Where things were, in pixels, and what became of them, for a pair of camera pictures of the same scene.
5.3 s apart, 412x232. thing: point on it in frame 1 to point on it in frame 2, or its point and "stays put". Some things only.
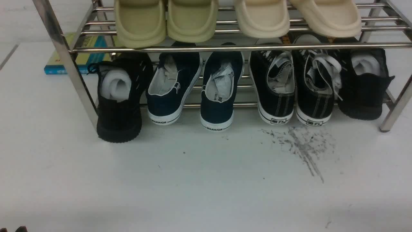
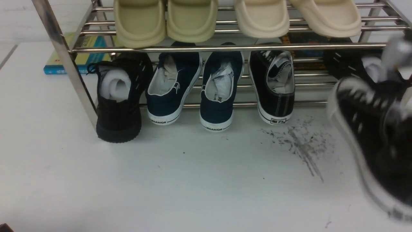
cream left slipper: (263, 19) stays put
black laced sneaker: (317, 73) to (374, 120)
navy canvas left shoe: (173, 76) stays put
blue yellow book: (88, 50) stays put
